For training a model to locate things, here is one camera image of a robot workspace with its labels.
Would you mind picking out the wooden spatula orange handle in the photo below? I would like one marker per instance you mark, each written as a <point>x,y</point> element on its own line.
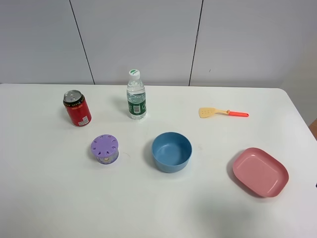
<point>208,112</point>

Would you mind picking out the clear water bottle green label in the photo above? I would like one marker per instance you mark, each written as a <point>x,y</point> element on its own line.
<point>136,95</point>

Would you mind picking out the blue bowl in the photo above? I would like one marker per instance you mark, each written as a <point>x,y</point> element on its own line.
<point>171,152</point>

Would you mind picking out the purple air freshener container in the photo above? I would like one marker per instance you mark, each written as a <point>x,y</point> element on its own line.
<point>105,149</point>

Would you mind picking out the red soda can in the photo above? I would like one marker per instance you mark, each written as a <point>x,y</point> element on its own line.
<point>77,108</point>

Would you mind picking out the pink rectangular plate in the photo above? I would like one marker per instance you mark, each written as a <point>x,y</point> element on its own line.
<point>261,173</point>

